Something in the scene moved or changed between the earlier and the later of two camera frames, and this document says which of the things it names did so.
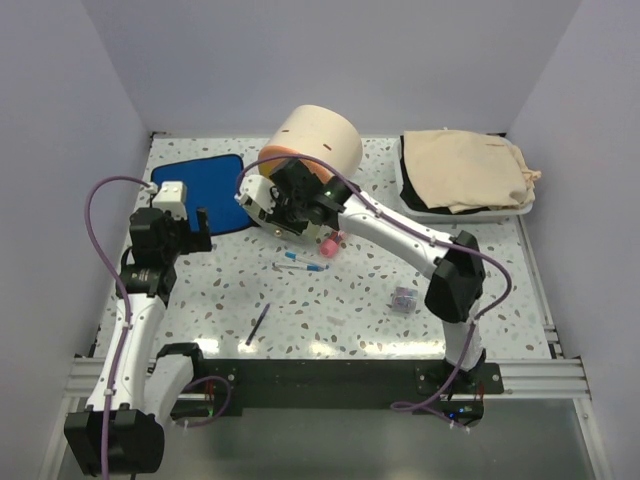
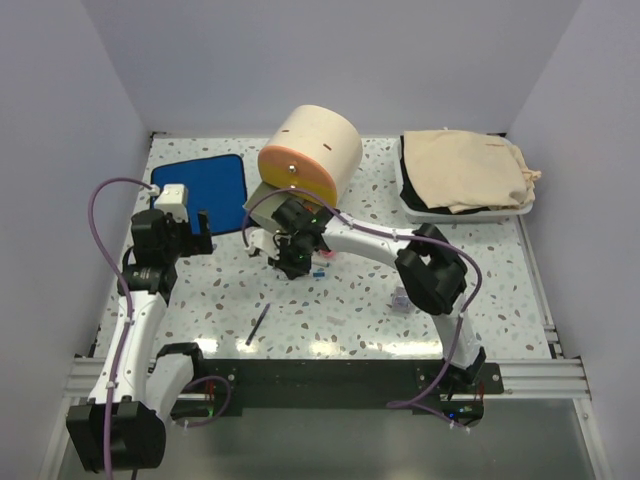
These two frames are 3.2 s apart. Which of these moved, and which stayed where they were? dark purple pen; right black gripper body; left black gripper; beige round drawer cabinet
Moved: right black gripper body
Stayed: dark purple pen; left black gripper; beige round drawer cabinet
